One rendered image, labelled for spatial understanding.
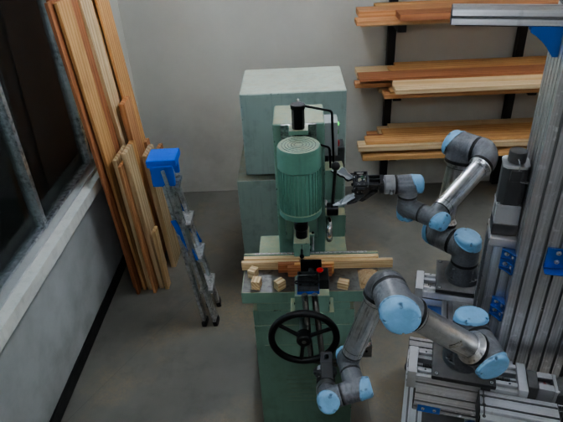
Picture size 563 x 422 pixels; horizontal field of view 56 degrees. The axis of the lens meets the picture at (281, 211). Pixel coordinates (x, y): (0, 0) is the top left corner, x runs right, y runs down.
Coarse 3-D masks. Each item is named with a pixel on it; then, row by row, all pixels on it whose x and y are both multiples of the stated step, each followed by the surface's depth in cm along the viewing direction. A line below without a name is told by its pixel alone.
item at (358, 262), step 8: (248, 264) 235; (256, 264) 235; (264, 264) 234; (272, 264) 234; (336, 264) 233; (344, 264) 233; (352, 264) 233; (360, 264) 233; (368, 264) 233; (376, 264) 233; (384, 264) 233; (392, 264) 233
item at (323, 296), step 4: (296, 276) 222; (296, 284) 217; (296, 288) 215; (296, 292) 213; (320, 292) 212; (324, 292) 212; (328, 292) 212; (296, 296) 211; (300, 296) 211; (308, 296) 211; (320, 296) 211; (324, 296) 211; (328, 296) 211; (296, 300) 212; (300, 300) 212; (308, 300) 212; (320, 300) 212; (324, 300) 212; (328, 300) 212; (296, 304) 213; (300, 304) 213; (308, 304) 213; (320, 304) 213; (324, 304) 213; (328, 304) 213; (296, 308) 215; (300, 308) 215; (312, 308) 214; (320, 308) 214; (324, 308) 214; (328, 308) 214
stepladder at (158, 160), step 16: (160, 160) 278; (176, 160) 281; (160, 176) 281; (176, 176) 298; (176, 192) 304; (176, 208) 290; (176, 224) 297; (192, 224) 314; (192, 240) 308; (192, 256) 307; (192, 272) 316; (208, 272) 334; (208, 288) 325; (208, 304) 325; (208, 320) 338
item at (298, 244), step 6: (294, 234) 229; (294, 240) 225; (300, 240) 225; (306, 240) 225; (294, 246) 224; (300, 246) 224; (306, 246) 224; (294, 252) 226; (300, 252) 226; (306, 252) 225
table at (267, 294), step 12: (264, 276) 232; (276, 276) 232; (336, 276) 230; (348, 276) 229; (264, 288) 225; (288, 288) 225; (336, 288) 223; (348, 288) 223; (252, 300) 225; (264, 300) 225; (276, 300) 225; (288, 300) 225; (336, 300) 224; (348, 300) 224; (360, 300) 224; (324, 312) 215
